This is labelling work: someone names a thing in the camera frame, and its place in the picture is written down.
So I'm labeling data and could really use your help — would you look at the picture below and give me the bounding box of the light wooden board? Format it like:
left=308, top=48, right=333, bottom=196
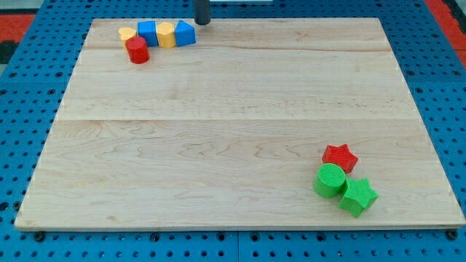
left=15, top=17, right=465, bottom=231

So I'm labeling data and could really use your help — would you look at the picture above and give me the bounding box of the blue cube block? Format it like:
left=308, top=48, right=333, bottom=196
left=137, top=20, right=159, bottom=47

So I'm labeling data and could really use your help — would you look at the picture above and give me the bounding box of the yellow heart block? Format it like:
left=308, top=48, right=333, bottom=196
left=117, top=27, right=137, bottom=51

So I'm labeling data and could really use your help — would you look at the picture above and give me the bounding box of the blue triangle block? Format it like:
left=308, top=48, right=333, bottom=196
left=175, top=20, right=197, bottom=47

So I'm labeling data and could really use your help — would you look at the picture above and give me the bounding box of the yellow pentagon block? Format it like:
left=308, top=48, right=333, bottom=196
left=156, top=22, right=176, bottom=49

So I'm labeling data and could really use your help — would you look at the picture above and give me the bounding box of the green star block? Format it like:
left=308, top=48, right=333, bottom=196
left=338, top=178, right=379, bottom=218

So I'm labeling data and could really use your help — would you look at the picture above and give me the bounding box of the red cylinder block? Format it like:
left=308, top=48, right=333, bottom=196
left=125, top=36, right=150, bottom=64

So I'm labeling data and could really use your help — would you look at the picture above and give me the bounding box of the red star block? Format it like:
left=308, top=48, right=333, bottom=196
left=322, top=144, right=358, bottom=174

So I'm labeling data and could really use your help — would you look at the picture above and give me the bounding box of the green cylinder block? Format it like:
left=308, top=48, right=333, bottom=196
left=313, top=163, right=346, bottom=198

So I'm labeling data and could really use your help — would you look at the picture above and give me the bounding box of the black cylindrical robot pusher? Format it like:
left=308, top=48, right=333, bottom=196
left=193, top=0, right=211, bottom=25

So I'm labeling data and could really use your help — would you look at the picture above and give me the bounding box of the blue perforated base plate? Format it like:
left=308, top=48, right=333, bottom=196
left=1, top=0, right=465, bottom=261

